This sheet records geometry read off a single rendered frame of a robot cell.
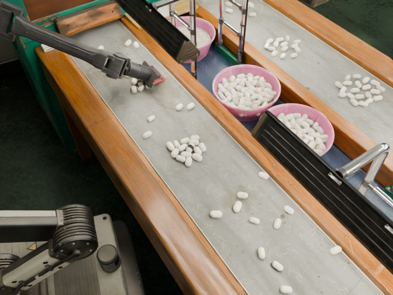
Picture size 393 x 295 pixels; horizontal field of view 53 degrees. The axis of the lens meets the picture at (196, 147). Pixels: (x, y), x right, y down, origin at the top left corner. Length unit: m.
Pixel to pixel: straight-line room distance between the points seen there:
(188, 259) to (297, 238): 0.33
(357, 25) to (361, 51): 1.67
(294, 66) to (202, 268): 0.97
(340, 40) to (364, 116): 0.44
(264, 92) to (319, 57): 0.35
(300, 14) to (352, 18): 1.60
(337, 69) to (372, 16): 1.93
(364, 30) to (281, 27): 1.59
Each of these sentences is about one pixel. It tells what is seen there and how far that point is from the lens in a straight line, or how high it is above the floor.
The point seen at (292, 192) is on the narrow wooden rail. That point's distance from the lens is 1.27.
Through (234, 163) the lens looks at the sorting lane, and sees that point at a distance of 1.34.
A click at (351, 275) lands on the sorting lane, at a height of 0.74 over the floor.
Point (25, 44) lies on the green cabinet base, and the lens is 1.92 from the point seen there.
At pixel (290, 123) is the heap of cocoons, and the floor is 0.74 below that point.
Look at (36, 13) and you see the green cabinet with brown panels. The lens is 1.88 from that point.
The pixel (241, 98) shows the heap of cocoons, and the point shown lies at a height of 0.73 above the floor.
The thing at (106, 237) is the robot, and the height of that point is 0.47.
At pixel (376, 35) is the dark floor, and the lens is 3.45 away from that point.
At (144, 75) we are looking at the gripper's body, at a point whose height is 0.83.
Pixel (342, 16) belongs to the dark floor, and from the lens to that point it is 3.60.
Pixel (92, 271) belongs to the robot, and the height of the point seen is 0.48.
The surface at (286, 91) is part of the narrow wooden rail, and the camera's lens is 1.62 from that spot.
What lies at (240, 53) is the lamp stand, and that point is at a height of 0.76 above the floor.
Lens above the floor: 1.80
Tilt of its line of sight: 50 degrees down
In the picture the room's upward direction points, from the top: 1 degrees counter-clockwise
